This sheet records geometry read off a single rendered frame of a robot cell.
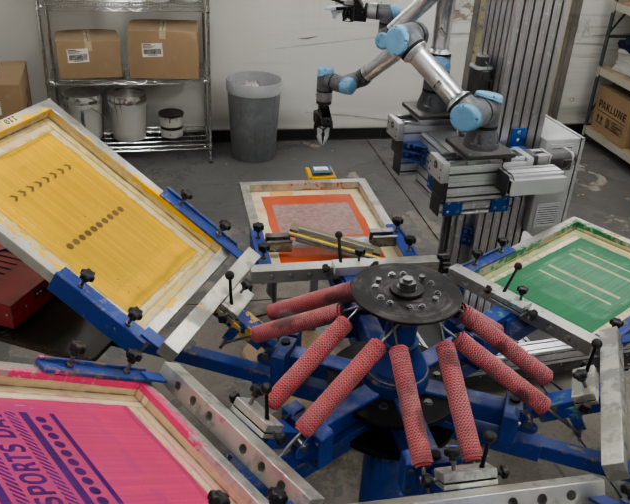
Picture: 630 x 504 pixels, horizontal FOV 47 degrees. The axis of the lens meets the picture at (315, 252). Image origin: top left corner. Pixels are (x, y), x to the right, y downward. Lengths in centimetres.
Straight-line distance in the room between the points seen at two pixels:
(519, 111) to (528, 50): 27
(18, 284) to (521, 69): 218
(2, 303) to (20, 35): 419
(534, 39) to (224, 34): 346
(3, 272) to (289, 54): 428
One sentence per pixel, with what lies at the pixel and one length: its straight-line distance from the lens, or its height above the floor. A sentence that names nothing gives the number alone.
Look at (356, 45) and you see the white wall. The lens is 646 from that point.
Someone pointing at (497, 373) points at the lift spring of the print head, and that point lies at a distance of 194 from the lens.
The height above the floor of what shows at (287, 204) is 95.
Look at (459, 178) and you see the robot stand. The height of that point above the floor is 114.
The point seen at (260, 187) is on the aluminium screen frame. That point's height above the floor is 98.
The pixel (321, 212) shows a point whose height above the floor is 95.
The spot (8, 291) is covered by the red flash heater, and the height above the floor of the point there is 110.
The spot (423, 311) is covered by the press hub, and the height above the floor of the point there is 131.
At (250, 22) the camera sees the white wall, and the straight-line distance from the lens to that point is 625.
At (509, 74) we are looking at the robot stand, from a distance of 328.
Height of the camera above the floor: 233
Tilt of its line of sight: 29 degrees down
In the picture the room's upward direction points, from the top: 3 degrees clockwise
